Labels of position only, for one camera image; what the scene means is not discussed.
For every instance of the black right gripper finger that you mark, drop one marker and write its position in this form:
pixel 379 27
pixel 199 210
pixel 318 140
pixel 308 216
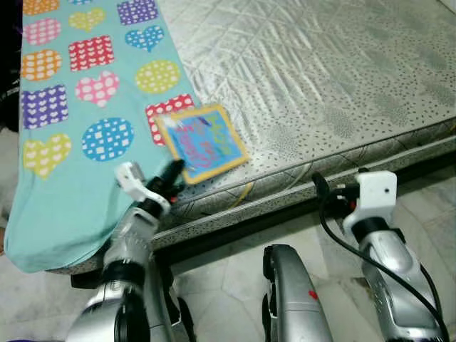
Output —
pixel 322 189

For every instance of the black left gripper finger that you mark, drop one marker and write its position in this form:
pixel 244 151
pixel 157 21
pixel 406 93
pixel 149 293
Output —
pixel 173 174

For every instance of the yellow-bordered blue children's book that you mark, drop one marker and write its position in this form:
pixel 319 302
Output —
pixel 203 142

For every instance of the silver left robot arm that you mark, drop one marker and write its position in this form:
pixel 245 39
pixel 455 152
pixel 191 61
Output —
pixel 132 239

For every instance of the teal blanket with colourful shapes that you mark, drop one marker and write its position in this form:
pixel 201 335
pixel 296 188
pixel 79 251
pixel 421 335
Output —
pixel 107 192

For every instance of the grey robot right leg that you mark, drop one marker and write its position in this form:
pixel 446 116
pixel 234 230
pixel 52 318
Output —
pixel 296 299

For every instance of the grey robot leg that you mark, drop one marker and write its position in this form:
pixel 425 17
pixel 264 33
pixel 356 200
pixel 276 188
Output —
pixel 165 313
pixel 296 299

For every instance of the grey patterned quilted mattress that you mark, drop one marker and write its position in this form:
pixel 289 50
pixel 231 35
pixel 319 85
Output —
pixel 320 71

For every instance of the grey robot left leg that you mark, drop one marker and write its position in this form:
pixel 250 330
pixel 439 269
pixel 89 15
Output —
pixel 165 313

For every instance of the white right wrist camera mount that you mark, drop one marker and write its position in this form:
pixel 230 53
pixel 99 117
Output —
pixel 376 192

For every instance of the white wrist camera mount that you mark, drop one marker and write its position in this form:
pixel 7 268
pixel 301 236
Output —
pixel 128 177
pixel 376 192

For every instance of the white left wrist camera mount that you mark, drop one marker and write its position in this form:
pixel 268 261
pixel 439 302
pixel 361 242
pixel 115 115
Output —
pixel 128 177

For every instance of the dark bed frame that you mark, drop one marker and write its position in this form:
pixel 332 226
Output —
pixel 235 237

